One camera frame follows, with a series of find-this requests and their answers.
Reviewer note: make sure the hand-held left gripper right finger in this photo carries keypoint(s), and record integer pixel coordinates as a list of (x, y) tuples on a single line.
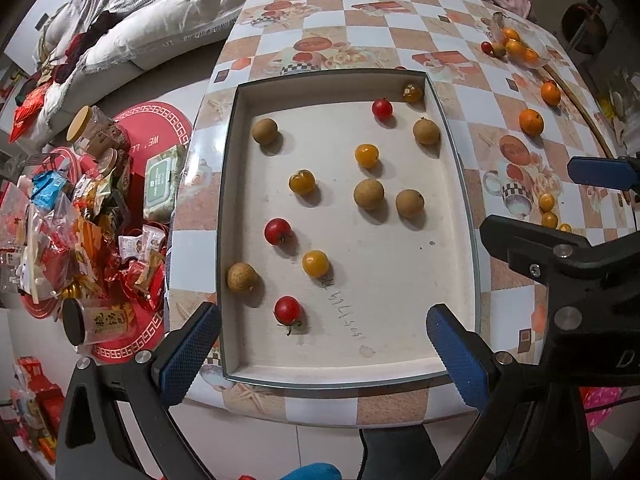
[(457, 355)]

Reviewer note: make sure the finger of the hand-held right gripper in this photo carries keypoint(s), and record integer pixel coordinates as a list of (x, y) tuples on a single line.
[(515, 237), (600, 172)]

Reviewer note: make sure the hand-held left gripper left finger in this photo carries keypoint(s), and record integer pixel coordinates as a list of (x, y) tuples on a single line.
[(192, 350)]

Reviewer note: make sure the white rectangular tray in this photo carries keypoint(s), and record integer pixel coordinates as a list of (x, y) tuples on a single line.
[(400, 285)]

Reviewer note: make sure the brown longan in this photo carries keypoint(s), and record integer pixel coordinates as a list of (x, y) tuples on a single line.
[(369, 194), (265, 131), (242, 276), (426, 131), (410, 203)]

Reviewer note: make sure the red cherry tomato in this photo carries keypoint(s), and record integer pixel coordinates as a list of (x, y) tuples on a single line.
[(382, 108), (287, 310), (277, 230), (486, 47)]

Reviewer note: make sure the yellow cherry tomato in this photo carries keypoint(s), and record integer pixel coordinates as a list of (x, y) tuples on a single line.
[(366, 155), (302, 182), (315, 263), (546, 202), (565, 228), (550, 219)]

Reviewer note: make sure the pink patterned cloth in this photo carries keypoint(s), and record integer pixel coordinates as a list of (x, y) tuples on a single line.
[(597, 407)]

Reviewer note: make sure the clear jar black lid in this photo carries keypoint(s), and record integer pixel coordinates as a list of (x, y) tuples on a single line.
[(100, 322)]

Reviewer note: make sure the dark round stool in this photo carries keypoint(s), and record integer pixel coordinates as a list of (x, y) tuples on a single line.
[(584, 27)]

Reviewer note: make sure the dark brown cherry tomato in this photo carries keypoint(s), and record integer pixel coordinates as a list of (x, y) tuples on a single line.
[(413, 92), (498, 50)]

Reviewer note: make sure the stack of red boxes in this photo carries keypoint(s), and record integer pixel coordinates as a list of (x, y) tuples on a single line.
[(37, 405)]

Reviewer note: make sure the green wet wipes pack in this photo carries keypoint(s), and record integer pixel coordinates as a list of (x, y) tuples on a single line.
[(162, 182)]

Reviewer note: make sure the blue cloth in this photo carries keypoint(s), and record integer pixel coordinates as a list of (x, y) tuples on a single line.
[(310, 474)]

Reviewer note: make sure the clear plastic bag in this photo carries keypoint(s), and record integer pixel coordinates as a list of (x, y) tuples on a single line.
[(500, 20)]

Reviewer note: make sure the pile of snack packets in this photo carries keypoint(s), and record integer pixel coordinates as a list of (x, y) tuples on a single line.
[(55, 230)]

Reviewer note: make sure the small clear jar wooden lid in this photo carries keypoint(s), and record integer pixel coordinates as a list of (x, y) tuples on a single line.
[(112, 162)]

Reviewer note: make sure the red round floor mat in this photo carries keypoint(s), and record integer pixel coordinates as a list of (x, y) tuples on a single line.
[(155, 125)]

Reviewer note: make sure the large clear jar bamboo lid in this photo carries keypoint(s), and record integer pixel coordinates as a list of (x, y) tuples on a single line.
[(95, 127)]

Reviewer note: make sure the checked printed tablecloth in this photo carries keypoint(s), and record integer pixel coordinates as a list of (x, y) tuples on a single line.
[(350, 20)]

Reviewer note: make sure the grey sofa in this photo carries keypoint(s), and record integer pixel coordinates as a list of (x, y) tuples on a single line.
[(150, 80)]

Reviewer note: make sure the dark red clothing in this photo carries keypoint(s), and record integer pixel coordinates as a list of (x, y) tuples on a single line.
[(82, 50)]

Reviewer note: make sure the white fringed pillow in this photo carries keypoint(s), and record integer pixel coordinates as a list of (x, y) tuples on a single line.
[(175, 15)]

